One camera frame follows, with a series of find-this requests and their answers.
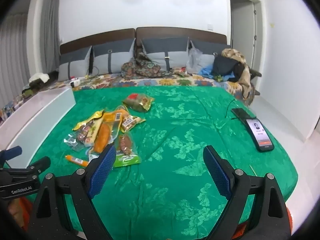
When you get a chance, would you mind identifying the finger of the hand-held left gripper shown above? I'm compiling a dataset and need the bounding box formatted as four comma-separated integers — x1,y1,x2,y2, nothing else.
27,156,52,175
0,146,23,165

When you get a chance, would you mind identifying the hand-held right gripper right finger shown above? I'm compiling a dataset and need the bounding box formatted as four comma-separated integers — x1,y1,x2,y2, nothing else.
203,145,293,240

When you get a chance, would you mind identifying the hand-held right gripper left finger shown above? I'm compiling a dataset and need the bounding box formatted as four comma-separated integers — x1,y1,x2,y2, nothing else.
26,144,118,240

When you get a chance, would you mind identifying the green sausage packet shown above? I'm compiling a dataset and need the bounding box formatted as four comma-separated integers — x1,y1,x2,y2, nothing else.
113,134,142,168

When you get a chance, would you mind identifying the large white box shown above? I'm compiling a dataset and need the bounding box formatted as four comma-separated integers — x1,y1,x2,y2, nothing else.
0,86,76,165

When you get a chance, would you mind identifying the plain yellow chicken foot packet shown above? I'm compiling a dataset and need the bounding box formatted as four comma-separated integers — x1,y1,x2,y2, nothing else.
72,110,104,130

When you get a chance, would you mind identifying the orange clothing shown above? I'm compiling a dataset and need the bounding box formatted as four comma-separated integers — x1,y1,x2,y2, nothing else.
7,196,34,233

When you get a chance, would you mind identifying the orange sausage stick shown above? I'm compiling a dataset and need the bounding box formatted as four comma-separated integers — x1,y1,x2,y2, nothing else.
65,154,89,167

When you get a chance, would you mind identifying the orange drumstick packet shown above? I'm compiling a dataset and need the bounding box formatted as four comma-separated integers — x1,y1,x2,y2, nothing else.
90,106,130,155

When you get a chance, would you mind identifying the beige snack packet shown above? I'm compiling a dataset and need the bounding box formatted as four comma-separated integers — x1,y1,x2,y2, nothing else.
84,122,103,147

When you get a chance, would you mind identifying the small clear snack packet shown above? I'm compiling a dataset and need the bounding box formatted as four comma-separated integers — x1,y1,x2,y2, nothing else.
64,133,85,151

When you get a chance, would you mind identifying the clear yellow peanut packet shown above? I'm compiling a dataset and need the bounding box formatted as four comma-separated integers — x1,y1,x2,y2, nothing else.
120,111,146,132

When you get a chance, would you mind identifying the phone with lit screen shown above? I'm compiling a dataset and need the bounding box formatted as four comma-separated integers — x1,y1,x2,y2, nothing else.
245,118,275,152

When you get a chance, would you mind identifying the green patterned blanket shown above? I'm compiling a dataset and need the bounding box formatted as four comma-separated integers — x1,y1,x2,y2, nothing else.
29,86,299,240

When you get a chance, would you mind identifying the black phone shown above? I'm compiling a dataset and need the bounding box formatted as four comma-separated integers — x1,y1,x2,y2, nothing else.
231,108,257,124

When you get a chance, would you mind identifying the green-brown packet with red label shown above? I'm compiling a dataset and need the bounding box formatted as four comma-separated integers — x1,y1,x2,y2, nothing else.
122,93,154,112

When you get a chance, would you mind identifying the white crumpled cloth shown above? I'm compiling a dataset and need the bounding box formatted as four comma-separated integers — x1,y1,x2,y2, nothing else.
29,72,50,83

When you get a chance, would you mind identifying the white sheer curtain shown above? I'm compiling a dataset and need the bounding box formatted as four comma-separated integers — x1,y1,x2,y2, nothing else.
0,12,31,99

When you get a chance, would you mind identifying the beige patterned scarf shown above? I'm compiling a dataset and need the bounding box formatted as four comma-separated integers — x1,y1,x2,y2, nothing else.
221,48,254,99

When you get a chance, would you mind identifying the grey headboard cushion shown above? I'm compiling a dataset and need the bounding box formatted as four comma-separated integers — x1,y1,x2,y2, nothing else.
58,46,92,82
189,40,225,70
92,38,136,75
141,37,189,71

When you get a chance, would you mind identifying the black bag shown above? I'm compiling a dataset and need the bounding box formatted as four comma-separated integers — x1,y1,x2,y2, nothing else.
212,55,244,82

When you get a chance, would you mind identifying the floral cloth bag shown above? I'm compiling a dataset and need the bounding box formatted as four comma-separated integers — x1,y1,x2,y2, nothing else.
121,52,173,79

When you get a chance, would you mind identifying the clear plastic bag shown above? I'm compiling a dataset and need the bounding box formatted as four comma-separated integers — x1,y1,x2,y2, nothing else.
185,47,203,73

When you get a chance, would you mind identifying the grey curtain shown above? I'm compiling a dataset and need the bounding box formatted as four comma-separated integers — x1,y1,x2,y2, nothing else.
41,0,62,73

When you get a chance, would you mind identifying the white door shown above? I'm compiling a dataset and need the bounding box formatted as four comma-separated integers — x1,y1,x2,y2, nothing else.
232,0,258,50

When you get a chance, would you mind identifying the black cable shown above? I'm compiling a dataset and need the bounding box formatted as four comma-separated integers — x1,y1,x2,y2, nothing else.
224,99,238,118

